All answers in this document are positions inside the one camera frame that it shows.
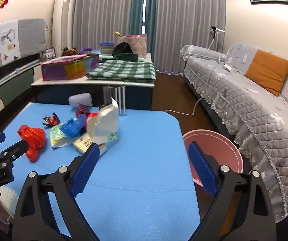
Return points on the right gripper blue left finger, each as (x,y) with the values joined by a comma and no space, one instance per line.
(82,167)

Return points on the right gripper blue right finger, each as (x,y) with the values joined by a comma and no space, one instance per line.
(203,168)

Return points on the red plastic bag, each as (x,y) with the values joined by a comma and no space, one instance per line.
(35,137)

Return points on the green snack pouch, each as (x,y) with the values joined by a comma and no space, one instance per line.
(58,138)

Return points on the blue plastic bag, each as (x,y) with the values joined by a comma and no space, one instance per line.
(73,127)

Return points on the white paper carton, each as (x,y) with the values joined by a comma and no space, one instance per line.
(103,128)

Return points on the black red snack wrapper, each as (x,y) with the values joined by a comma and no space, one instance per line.
(50,121)

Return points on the white foam net roll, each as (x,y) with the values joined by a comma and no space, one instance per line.
(83,99)

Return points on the clear plastic tube bundle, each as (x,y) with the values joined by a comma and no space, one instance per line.
(117,93)

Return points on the yellow tissue pack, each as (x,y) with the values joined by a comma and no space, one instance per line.
(84,142)

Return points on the pink plastic basin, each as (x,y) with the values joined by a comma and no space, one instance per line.
(218,146)

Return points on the blue table mat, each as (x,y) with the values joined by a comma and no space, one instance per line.
(140,189)

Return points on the dark tv cabinet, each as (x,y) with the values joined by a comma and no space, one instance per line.
(15,84)

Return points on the grey quilted sofa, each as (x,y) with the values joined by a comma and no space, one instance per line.
(257,118)

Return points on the white dark coffee table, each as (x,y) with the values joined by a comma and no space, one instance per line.
(134,95)

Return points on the grey covered television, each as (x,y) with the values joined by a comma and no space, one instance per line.
(20,39)

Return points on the colourful storage box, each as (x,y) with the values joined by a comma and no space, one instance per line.
(69,67)

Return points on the brown plush toy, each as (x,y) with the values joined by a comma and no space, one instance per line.
(69,52)

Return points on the green checkered cloth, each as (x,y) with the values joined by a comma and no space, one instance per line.
(127,71)

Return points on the orange cushion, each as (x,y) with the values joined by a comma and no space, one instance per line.
(269,71)

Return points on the dark green tray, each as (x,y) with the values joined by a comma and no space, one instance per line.
(127,57)

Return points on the stacked plastic bowls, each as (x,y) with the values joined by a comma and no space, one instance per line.
(106,47)

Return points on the black hat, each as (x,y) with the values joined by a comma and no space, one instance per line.
(122,48)

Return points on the pink lace basket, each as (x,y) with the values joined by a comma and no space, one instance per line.
(138,43)

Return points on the white floor air conditioner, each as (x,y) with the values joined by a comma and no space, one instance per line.
(62,25)

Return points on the grey curtains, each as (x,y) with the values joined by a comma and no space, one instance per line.
(178,23)

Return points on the teal curtain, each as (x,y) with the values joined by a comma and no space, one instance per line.
(143,13)

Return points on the small photo frame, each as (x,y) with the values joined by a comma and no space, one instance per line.
(50,53)

